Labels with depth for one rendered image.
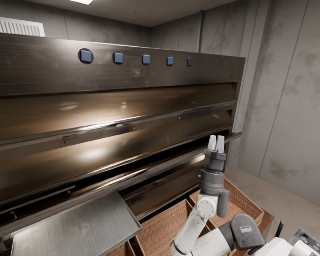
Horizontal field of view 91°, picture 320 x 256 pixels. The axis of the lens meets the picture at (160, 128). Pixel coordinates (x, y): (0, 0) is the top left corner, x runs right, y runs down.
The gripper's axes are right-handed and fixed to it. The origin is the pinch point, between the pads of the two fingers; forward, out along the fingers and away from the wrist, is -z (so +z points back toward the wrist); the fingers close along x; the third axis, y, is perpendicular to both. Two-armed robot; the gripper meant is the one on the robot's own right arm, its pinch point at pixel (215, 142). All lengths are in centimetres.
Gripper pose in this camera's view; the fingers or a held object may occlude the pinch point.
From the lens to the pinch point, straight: 64.9
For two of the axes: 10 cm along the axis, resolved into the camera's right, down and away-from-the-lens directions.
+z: -1.5, 9.9, -0.3
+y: -9.9, -1.5, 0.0
